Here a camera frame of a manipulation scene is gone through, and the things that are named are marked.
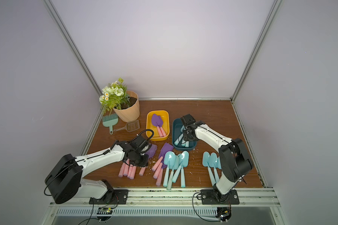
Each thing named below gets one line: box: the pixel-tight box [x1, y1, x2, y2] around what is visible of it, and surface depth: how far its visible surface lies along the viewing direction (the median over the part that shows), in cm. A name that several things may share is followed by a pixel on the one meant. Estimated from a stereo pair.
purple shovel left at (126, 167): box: [122, 158, 130, 176], surface depth 82 cm
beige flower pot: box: [112, 90, 140, 123], surface depth 96 cm
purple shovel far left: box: [118, 162, 126, 178], surface depth 81 cm
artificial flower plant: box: [99, 77, 131, 116], surface depth 85 cm
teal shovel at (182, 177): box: [180, 165, 186, 188], surface depth 79 cm
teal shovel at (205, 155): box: [202, 150, 216, 187], surface depth 85 cm
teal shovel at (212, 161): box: [207, 151, 220, 184], surface depth 86 cm
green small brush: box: [101, 113, 119, 135], surface depth 109 cm
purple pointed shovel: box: [151, 113, 163, 138], surface depth 105 cm
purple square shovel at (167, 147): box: [151, 142, 175, 172], surface depth 91 cm
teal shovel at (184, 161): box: [171, 150, 190, 183], surface depth 86 cm
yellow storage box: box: [145, 109, 170, 142], surface depth 105 cm
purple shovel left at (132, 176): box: [129, 165, 138, 180], surface depth 81 cm
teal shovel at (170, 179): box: [166, 155, 180, 191], surface depth 81 cm
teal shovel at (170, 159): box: [162, 151, 177, 188], surface depth 85 cm
